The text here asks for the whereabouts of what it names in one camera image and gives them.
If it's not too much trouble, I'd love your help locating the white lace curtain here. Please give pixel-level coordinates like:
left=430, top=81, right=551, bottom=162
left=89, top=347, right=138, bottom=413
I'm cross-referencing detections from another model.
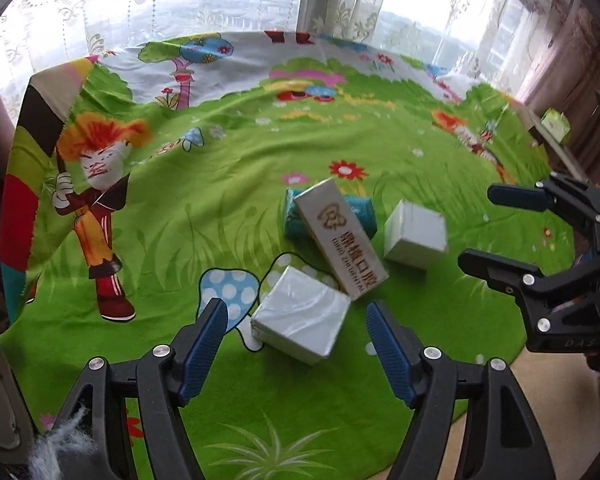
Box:
left=0, top=0, right=546, bottom=106

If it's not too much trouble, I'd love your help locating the green tissue pack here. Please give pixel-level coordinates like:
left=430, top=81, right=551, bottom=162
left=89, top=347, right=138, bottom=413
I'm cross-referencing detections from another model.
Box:
left=540, top=108, right=572, bottom=141

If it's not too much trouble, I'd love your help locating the teal packet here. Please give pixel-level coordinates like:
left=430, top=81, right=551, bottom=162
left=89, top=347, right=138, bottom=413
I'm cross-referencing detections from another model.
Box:
left=284, top=187, right=378, bottom=241

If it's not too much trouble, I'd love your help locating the tall beige cardboard box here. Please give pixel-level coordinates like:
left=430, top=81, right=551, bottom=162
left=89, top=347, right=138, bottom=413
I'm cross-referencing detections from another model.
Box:
left=292, top=178, right=391, bottom=302

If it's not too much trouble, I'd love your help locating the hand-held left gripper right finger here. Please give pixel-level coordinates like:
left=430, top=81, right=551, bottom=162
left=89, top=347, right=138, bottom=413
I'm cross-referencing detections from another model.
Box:
left=366, top=301, right=556, bottom=480

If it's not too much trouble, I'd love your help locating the green cartoon printed blanket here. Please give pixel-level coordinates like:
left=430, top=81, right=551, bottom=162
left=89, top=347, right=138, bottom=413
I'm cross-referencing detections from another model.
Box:
left=0, top=30, right=578, bottom=480

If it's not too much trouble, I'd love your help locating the white side table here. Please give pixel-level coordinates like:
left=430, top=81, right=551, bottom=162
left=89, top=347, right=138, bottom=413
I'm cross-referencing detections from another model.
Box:
left=522, top=110, right=588, bottom=181

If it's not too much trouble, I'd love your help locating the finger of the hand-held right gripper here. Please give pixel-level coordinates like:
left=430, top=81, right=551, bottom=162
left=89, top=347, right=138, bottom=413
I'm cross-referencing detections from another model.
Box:
left=487, top=176, right=600, bottom=241
left=458, top=248, right=600, bottom=333

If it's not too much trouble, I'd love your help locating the white cube box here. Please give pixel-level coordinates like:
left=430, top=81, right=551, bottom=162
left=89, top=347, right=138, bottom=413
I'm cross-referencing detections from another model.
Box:
left=383, top=199, right=449, bottom=272
left=250, top=265, right=352, bottom=366

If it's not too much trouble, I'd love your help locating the grey fluffy tuft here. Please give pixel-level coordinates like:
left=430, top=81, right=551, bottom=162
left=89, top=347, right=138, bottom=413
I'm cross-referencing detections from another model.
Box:
left=27, top=405, right=88, bottom=480

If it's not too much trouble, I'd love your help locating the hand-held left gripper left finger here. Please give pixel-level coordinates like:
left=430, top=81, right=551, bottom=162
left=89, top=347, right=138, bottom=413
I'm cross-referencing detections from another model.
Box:
left=55, top=297, right=229, bottom=480

